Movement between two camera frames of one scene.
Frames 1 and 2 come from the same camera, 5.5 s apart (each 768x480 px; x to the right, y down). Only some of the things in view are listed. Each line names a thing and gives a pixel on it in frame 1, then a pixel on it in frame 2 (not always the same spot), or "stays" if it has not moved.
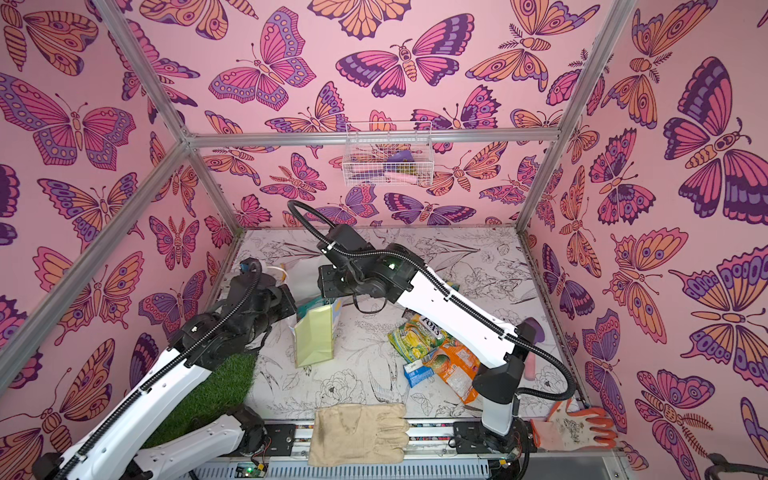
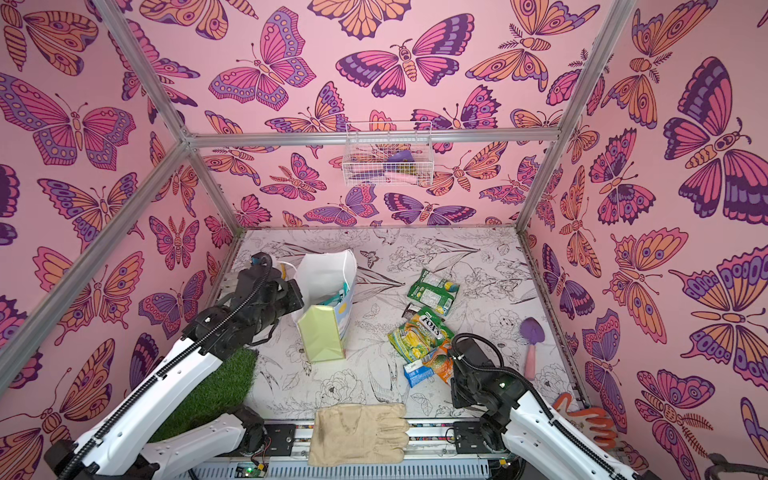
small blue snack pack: (415, 372) stays
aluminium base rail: (437, 451) stays
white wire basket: (383, 154) stays
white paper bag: (313, 332) -> (321, 275)
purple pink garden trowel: (531, 357) stays
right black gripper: (327, 282) -> (459, 372)
